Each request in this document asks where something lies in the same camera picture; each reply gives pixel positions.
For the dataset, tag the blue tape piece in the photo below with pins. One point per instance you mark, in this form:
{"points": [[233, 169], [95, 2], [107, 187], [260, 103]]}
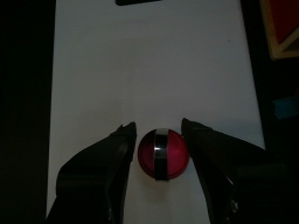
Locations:
{"points": [[286, 106]]}

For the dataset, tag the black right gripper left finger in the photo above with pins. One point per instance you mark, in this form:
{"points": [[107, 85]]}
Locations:
{"points": [[94, 180]]}

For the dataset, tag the wooden drawer box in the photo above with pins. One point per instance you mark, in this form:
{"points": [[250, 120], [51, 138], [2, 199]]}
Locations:
{"points": [[285, 26]]}

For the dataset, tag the round red dough cutter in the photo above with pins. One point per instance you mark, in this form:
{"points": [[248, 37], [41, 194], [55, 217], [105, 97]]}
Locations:
{"points": [[177, 154]]}

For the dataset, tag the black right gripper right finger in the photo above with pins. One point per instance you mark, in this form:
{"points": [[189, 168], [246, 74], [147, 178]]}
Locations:
{"points": [[241, 180]]}

